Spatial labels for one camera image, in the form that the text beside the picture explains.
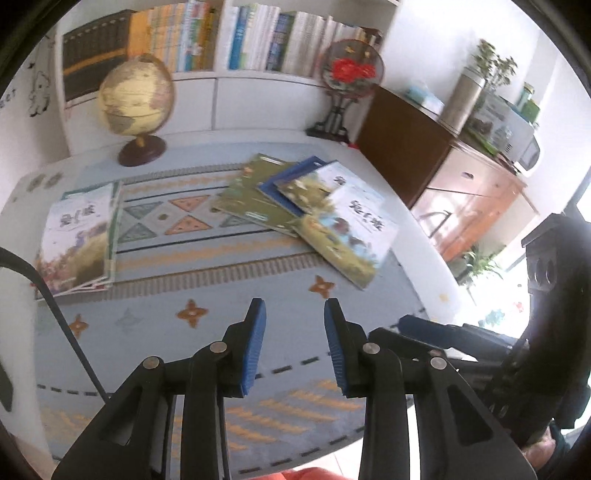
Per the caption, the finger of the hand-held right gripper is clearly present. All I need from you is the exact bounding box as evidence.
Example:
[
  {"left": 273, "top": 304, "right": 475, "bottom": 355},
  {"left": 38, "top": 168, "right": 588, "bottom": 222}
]
[
  {"left": 368, "top": 327, "right": 504, "bottom": 374},
  {"left": 398, "top": 315, "right": 527, "bottom": 352}
]

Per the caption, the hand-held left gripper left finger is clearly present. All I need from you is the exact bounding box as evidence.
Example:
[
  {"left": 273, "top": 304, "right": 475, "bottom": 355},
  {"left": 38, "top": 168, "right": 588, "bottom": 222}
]
[{"left": 51, "top": 298, "right": 267, "bottom": 480}]

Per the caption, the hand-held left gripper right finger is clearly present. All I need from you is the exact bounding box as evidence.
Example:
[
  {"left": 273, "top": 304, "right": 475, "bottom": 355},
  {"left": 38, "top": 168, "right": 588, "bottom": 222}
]
[{"left": 323, "top": 298, "right": 539, "bottom": 480}]

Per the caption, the white illustrated book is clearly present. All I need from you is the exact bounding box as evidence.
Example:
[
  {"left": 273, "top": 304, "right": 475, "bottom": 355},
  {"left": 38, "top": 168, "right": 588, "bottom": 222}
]
[
  {"left": 288, "top": 185, "right": 400, "bottom": 291},
  {"left": 34, "top": 182, "right": 116, "bottom": 296},
  {"left": 274, "top": 159, "right": 386, "bottom": 217}
]

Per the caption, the green book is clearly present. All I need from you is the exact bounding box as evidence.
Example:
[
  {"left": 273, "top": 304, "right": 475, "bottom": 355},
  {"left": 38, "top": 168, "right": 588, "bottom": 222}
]
[{"left": 215, "top": 152, "right": 305, "bottom": 238}]

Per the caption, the blue book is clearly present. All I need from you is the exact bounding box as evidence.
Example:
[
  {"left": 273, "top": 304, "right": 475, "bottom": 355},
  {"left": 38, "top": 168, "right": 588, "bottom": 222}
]
[{"left": 256, "top": 156, "right": 326, "bottom": 217}]

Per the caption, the stack of books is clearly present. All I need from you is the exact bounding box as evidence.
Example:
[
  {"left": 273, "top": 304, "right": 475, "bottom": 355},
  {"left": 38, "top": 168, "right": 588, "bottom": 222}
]
[{"left": 32, "top": 180, "right": 125, "bottom": 301}]

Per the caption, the row of white and blue books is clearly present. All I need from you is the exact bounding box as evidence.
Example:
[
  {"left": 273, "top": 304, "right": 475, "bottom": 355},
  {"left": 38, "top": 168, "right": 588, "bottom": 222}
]
[{"left": 227, "top": 4, "right": 370, "bottom": 78}]

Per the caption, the row of orange books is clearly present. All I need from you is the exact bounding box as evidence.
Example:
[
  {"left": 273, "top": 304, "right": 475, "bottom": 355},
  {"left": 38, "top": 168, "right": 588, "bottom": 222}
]
[{"left": 128, "top": 0, "right": 221, "bottom": 73}]

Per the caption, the row of black books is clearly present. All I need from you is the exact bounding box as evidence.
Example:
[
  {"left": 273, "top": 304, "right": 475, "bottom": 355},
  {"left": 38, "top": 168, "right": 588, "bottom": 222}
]
[{"left": 61, "top": 9, "right": 134, "bottom": 103}]

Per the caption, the person's right hand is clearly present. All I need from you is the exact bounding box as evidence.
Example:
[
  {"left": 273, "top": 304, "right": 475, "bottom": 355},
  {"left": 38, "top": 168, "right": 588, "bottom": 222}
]
[{"left": 526, "top": 434, "right": 561, "bottom": 467}]

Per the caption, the leafy floor plant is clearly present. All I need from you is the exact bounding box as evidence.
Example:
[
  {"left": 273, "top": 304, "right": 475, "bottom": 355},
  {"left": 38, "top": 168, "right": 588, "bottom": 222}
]
[{"left": 450, "top": 244, "right": 504, "bottom": 305}]

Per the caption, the patterned table mat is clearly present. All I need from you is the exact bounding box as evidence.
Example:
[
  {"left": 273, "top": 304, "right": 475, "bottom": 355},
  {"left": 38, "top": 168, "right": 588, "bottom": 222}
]
[{"left": 18, "top": 141, "right": 437, "bottom": 478}]

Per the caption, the person's orange clothing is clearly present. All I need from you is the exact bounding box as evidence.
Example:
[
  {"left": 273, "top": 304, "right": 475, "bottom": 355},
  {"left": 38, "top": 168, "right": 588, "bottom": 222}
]
[{"left": 272, "top": 466, "right": 365, "bottom": 480}]

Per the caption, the white appliance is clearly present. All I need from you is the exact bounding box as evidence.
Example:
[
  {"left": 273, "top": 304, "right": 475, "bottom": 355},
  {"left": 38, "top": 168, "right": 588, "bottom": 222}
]
[{"left": 496, "top": 108, "right": 542, "bottom": 174}]

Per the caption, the wooden cabinet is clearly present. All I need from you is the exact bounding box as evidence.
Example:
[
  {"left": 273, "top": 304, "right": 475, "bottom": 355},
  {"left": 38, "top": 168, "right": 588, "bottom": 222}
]
[{"left": 355, "top": 85, "right": 541, "bottom": 264}]

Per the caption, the green bottle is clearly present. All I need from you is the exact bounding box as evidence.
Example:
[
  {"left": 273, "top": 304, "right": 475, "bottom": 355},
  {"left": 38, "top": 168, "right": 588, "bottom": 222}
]
[{"left": 519, "top": 82, "right": 541, "bottom": 123}]

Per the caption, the printed box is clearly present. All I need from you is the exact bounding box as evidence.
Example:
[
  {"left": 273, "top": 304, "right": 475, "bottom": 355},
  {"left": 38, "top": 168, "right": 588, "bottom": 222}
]
[{"left": 466, "top": 92, "right": 513, "bottom": 144}]

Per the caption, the metal canister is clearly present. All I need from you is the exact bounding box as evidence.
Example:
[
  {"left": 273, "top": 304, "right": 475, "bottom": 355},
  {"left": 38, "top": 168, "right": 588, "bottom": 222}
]
[{"left": 438, "top": 67, "right": 488, "bottom": 134}]

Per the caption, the light blue tissue box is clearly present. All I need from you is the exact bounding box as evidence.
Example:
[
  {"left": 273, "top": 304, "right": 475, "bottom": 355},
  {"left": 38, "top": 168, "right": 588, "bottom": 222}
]
[{"left": 404, "top": 85, "right": 446, "bottom": 116}]

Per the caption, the small potted plant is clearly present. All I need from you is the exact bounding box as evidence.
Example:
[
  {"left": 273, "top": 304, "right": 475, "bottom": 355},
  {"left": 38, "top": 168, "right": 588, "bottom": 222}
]
[{"left": 471, "top": 39, "right": 518, "bottom": 93}]

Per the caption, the white bookshelf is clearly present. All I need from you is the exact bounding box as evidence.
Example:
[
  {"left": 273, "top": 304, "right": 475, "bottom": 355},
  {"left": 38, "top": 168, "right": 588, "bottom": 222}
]
[{"left": 53, "top": 0, "right": 402, "bottom": 158}]

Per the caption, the decorative round fan on stand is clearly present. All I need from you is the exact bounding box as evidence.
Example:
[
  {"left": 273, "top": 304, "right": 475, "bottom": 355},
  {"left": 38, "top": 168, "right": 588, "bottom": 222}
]
[{"left": 305, "top": 38, "right": 385, "bottom": 141}]

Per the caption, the beige globe on wooden base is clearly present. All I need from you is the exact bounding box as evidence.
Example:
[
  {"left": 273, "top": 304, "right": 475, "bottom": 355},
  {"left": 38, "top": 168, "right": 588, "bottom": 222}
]
[{"left": 98, "top": 53, "right": 176, "bottom": 168}]

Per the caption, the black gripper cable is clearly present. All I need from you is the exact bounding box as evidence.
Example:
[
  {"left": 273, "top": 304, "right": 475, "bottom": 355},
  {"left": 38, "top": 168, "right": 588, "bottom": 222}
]
[{"left": 0, "top": 247, "right": 112, "bottom": 402}]

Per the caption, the black wall decal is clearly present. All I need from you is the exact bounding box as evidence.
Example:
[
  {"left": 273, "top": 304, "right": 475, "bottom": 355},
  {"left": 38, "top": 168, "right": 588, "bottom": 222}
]
[{"left": 0, "top": 60, "right": 51, "bottom": 121}]

